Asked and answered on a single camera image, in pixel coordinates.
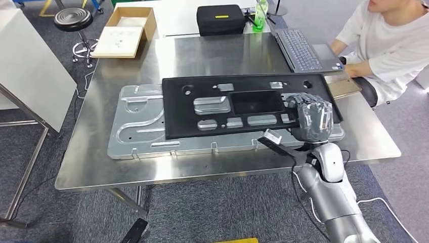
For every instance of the grey laptop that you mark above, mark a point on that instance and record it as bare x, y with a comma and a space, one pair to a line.
301, 50

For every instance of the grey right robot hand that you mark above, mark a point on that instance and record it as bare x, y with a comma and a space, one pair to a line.
315, 120

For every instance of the black plastic panel part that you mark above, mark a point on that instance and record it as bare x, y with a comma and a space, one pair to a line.
181, 110

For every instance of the steel workbench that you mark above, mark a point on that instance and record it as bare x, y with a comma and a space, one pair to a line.
218, 50

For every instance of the stamped metal sheet part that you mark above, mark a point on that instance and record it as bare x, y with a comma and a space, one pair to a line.
140, 141

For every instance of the black seat chrome stool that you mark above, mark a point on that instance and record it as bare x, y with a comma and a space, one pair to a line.
73, 18

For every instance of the green bottle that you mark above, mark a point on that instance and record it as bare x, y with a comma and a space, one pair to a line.
260, 16

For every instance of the cardboard box with white foam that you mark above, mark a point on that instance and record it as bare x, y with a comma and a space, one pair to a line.
124, 37

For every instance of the steel table with white panel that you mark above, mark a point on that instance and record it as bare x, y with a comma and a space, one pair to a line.
26, 67

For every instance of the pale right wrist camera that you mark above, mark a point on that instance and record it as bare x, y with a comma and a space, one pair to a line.
272, 135

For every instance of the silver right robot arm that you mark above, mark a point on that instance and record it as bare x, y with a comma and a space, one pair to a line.
331, 201

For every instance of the seated person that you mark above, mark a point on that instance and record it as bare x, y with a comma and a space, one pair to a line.
392, 43

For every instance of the black case with yellow label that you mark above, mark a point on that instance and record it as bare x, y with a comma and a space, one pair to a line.
219, 20

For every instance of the black left wrist mount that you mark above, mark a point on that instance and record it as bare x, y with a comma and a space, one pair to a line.
135, 231

